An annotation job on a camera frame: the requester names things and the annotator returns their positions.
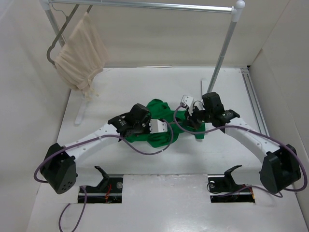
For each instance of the grey hanger with beige garment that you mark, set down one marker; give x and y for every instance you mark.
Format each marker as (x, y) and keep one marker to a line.
(59, 38)

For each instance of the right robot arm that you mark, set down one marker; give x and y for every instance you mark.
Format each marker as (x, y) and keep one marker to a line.
(280, 166)

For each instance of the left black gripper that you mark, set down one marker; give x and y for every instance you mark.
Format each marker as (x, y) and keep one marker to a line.
(147, 120)

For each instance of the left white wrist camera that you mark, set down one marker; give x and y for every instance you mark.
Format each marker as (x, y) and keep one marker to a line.
(157, 126)

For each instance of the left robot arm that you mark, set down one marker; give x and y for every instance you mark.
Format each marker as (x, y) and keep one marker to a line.
(60, 163)

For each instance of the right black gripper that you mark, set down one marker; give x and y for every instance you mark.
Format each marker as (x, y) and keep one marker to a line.
(190, 119)

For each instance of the green t shirt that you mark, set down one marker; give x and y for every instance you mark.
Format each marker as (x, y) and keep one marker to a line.
(162, 136)

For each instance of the beige hanging garment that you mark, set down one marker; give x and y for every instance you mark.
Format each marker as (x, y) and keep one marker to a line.
(82, 58)

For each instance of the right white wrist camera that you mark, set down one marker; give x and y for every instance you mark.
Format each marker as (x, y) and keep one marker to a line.
(187, 103)

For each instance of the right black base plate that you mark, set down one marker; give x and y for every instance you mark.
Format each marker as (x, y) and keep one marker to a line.
(223, 190)

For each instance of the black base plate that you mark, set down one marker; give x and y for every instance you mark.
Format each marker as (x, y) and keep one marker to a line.
(107, 192)
(223, 190)

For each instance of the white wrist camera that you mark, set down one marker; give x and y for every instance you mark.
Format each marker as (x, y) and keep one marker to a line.
(187, 103)
(157, 126)

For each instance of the aluminium rail on table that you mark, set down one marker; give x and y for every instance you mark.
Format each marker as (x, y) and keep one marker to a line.
(258, 114)

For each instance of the metal clothes rack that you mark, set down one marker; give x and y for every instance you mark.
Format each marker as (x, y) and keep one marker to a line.
(235, 11)

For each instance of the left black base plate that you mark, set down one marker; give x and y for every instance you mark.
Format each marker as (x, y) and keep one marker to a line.
(107, 192)

